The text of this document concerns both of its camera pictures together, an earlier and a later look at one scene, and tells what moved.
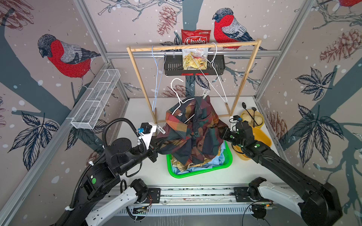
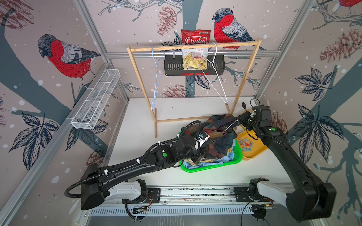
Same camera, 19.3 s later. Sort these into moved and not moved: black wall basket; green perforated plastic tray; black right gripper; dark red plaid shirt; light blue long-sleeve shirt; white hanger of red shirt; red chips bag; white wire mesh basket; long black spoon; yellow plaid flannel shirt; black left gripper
Moved: yellow plaid flannel shirt; black left gripper; light blue long-sleeve shirt; dark red plaid shirt; white hanger of red shirt; green perforated plastic tray; black right gripper
Not moved: white wire mesh basket; black wall basket; red chips bag; long black spoon
